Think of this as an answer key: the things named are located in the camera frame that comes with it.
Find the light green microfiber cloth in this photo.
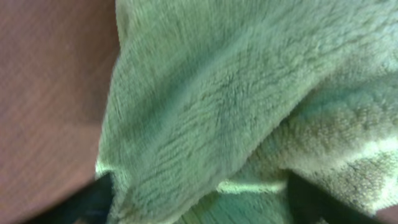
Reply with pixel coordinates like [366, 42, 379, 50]
[96, 0, 397, 223]

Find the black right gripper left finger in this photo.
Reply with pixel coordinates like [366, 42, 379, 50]
[27, 174, 114, 224]

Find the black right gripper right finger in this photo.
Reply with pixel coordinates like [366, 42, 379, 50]
[287, 170, 381, 224]

